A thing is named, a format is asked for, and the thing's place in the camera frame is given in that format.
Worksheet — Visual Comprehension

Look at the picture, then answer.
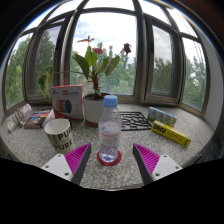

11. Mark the flat round red coaster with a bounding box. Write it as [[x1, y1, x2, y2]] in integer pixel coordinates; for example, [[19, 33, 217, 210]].
[[96, 149, 123, 167]]

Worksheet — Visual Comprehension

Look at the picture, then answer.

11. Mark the black lattice trivet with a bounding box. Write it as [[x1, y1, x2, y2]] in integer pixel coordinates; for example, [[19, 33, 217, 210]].
[[114, 111, 153, 132]]

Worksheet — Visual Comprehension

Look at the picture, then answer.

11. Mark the red and white filament box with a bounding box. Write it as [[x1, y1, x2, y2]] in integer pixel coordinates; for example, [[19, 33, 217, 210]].
[[49, 84, 86, 121]]

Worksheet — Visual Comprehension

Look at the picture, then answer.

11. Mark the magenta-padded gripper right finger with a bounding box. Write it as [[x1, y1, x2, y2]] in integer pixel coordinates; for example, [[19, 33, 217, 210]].
[[132, 143, 184, 186]]

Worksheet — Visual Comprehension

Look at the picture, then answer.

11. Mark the long yellow glue box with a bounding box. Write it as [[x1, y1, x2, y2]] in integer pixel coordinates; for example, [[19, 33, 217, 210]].
[[151, 119, 193, 148]]

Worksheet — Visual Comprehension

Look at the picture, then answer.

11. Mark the clear blue-capped water bottle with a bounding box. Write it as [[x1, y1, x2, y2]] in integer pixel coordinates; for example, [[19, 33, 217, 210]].
[[97, 94, 123, 164]]

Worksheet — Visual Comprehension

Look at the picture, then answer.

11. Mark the red-flowered plant in white pot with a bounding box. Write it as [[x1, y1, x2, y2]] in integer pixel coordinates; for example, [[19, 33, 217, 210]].
[[37, 34, 133, 128]]

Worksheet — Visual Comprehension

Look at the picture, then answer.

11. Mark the white plastic packet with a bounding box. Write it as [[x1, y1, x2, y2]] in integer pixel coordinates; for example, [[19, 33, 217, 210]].
[[5, 102, 33, 133]]

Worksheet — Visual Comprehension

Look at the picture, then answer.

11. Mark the dark colourful flat box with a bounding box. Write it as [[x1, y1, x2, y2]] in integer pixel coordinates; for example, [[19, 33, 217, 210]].
[[23, 109, 53, 130]]

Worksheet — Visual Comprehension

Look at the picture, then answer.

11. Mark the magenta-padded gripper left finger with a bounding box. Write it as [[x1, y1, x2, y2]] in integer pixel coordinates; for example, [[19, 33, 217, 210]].
[[40, 142, 93, 186]]

